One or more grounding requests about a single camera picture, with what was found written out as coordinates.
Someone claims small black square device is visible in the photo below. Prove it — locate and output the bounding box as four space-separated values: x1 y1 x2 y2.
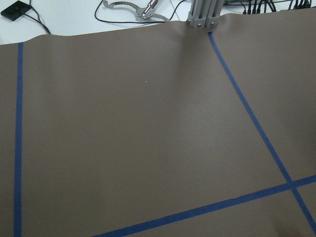
0 0 31 21

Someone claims aluminium frame post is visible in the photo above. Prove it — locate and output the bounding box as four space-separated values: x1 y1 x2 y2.
187 0 224 28

